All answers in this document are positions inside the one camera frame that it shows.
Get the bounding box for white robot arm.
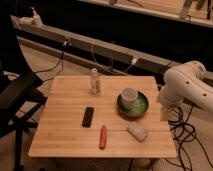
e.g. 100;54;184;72
157;61;213;121

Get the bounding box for green bowl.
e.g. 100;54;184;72
117;92;149;118

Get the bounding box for white cup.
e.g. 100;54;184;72
121;87;138;102

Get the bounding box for wooden table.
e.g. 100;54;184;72
29;76;177;158

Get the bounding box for small white bottle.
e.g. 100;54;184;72
90;68;101;94

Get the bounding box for black rectangular remote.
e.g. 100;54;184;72
82;107;94;127

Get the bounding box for black chair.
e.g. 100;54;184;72
0;73;47;171

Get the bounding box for white spray bottle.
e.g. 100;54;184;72
31;7;43;27

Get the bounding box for black floor cables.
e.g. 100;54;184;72
166;103;213;171

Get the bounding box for grey long rail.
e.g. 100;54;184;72
11;14;213;84

